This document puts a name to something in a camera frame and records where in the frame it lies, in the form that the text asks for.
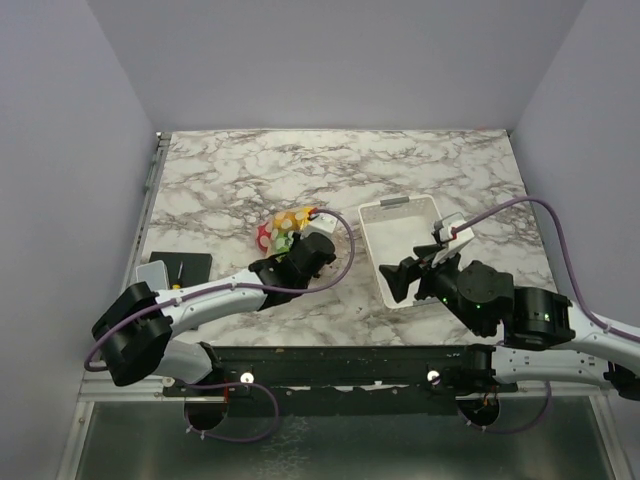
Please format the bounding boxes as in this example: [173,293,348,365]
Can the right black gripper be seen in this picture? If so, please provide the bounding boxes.
[378,242,488,336]

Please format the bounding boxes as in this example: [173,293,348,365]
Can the clear dotted zip bag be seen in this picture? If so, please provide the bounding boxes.
[255,206,317,257]

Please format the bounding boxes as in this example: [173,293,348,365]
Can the white perforated basket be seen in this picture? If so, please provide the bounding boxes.
[358,194,460,310]

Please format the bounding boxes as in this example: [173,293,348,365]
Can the red toy apple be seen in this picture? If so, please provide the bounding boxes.
[256,222,272,253]

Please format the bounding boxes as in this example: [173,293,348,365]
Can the green striped toy watermelon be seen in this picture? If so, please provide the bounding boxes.
[270,230,294,254]

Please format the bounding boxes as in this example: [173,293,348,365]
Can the yellow toy banana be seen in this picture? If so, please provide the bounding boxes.
[272,206,314,232]

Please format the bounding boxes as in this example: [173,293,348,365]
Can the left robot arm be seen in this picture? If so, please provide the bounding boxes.
[92,233,336,387]

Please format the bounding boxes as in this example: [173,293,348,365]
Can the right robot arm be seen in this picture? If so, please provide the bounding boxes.
[378,245,639,400]

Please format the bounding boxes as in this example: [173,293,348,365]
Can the grey rectangular box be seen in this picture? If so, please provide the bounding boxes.
[135,260,169,291]

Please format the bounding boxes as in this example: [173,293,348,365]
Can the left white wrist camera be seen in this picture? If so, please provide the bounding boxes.
[301,212,337,240]

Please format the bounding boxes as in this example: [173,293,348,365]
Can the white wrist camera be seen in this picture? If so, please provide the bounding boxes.
[301,212,337,240]
[431,212,475,267]

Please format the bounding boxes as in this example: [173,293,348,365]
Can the purple cable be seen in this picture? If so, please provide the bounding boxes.
[83,208,356,371]
[449,196,640,344]
[182,382,281,444]
[464,382,554,435]

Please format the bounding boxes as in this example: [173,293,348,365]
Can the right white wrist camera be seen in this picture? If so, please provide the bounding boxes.
[431,212,475,267]

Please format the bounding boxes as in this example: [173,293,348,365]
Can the black metal base rail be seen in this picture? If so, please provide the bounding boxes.
[163,345,517,416]

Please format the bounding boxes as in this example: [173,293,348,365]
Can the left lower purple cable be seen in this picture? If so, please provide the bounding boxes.
[182,382,281,444]

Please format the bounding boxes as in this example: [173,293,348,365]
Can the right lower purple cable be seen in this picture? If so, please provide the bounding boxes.
[464,382,554,435]

